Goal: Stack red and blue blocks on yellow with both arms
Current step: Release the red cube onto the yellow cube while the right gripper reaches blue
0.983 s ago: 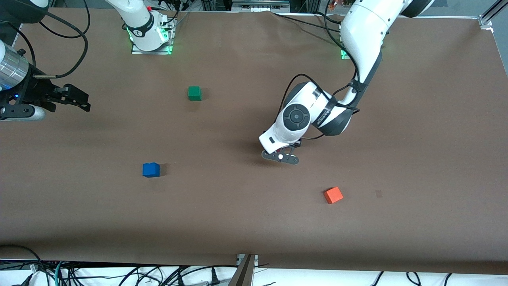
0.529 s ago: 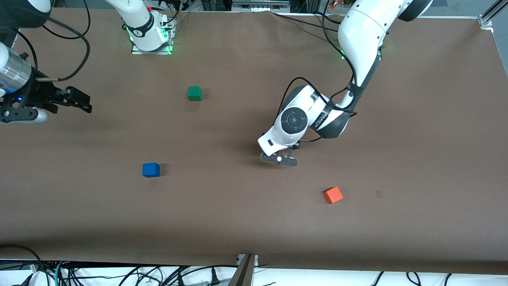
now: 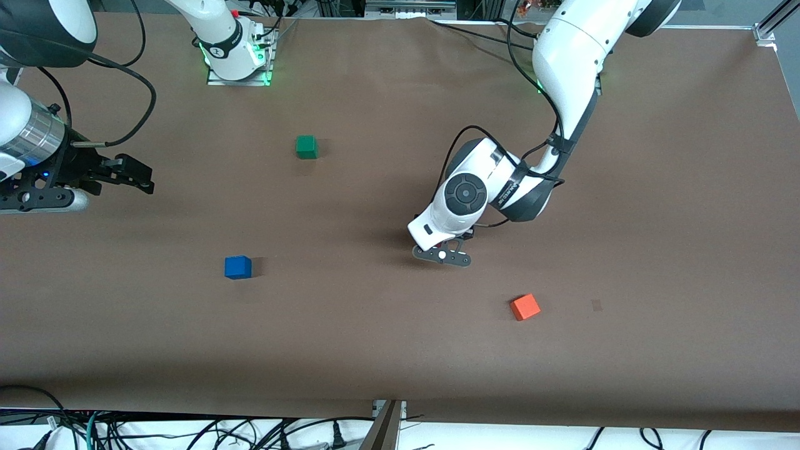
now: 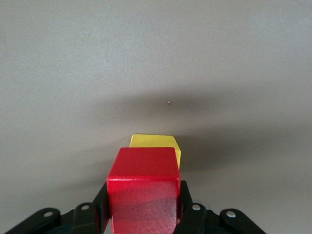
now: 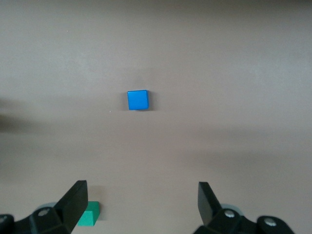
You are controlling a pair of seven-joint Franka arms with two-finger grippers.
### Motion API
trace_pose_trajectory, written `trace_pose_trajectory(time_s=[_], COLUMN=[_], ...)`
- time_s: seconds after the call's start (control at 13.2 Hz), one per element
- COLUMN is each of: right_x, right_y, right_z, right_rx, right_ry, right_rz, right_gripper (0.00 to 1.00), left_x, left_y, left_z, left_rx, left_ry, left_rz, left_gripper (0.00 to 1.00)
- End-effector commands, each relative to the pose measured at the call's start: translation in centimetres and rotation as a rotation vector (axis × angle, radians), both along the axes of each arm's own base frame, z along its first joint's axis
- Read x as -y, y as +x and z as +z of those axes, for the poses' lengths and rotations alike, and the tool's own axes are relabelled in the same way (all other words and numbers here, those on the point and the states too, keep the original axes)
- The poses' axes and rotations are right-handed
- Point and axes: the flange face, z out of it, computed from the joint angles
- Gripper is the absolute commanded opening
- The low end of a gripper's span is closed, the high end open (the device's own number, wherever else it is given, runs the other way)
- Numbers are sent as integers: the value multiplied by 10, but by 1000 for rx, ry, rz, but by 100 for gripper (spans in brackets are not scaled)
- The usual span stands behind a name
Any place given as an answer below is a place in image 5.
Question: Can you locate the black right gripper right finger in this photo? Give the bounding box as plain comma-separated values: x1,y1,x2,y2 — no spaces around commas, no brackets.
194,181,296,234

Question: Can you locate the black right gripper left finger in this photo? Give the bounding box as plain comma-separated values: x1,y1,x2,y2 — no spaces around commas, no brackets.
0,180,89,234

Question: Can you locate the blue wooden block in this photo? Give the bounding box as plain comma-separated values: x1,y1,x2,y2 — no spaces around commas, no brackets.
127,89,150,112

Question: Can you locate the green wooden block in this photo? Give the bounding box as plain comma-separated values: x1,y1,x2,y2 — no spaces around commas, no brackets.
77,201,101,227

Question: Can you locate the brown paper table cover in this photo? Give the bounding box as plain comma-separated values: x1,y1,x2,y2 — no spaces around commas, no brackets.
0,0,312,234

